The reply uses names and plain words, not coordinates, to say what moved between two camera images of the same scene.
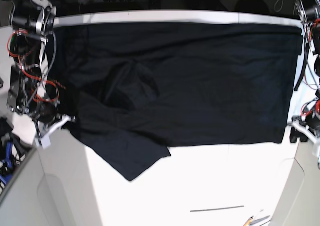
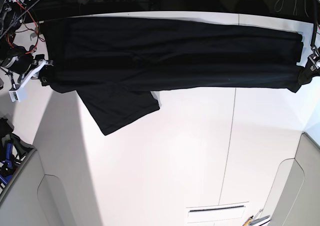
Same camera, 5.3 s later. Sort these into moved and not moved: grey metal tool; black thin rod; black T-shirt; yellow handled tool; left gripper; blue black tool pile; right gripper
Moved: black T-shirt; left gripper; right gripper
Not moved: yellow handled tool; grey metal tool; black thin rod; blue black tool pile
